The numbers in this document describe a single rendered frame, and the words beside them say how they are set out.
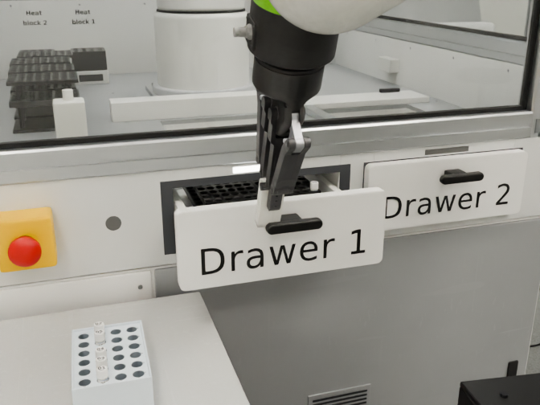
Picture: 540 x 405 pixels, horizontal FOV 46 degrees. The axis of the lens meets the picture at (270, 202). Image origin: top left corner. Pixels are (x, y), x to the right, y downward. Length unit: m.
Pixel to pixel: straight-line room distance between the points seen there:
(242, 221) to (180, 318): 0.17
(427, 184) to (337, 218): 0.23
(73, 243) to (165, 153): 0.18
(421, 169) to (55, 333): 0.59
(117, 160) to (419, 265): 0.54
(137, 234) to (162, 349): 0.19
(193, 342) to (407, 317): 0.45
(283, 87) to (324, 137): 0.31
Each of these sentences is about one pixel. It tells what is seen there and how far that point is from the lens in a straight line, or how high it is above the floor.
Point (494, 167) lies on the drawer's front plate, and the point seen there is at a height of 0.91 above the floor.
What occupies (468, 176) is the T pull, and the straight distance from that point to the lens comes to 1.04.
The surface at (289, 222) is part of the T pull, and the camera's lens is 0.81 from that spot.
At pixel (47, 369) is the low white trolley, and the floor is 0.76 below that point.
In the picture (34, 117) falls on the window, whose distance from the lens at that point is 0.90.
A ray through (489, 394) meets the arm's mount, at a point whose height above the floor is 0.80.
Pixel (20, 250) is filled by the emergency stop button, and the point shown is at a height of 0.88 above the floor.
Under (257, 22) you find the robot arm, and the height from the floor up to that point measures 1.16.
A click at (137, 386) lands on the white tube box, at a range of 0.73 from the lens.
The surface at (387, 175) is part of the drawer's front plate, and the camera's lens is 1.01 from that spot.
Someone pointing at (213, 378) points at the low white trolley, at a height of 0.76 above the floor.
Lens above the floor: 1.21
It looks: 20 degrees down
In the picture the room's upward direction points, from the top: straight up
